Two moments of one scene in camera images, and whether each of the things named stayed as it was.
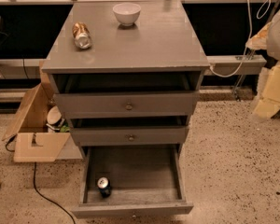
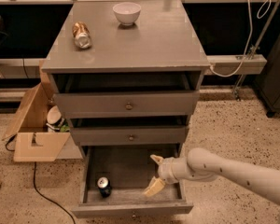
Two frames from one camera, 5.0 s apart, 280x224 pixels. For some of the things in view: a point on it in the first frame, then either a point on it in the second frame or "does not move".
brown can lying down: x=82 y=35 does not move
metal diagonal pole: x=243 y=76 does not move
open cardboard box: x=33 y=142 does not move
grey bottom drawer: x=146 y=180 does not move
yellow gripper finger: x=259 y=40 → x=158 y=159
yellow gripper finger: x=273 y=90 → x=155 y=187
